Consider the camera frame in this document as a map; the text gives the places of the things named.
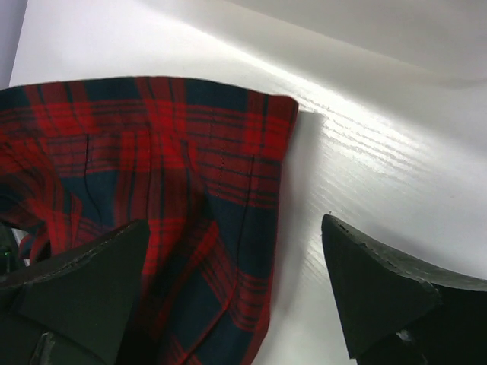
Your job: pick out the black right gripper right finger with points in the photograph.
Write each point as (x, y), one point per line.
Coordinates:
(397, 309)

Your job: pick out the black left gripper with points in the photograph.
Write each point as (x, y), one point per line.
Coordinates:
(9, 252)

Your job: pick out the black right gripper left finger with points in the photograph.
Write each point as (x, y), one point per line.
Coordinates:
(73, 308)

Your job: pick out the red black plaid skirt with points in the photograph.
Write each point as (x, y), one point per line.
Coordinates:
(200, 161)

